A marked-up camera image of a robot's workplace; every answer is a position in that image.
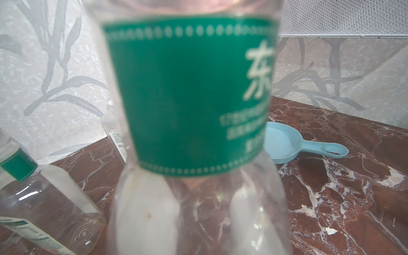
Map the white wire mesh basket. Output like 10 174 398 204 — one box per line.
278 1 408 38

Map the square clear plastic bottle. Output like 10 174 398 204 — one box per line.
101 99 127 165

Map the blue dustpan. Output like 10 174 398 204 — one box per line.
264 122 349 164

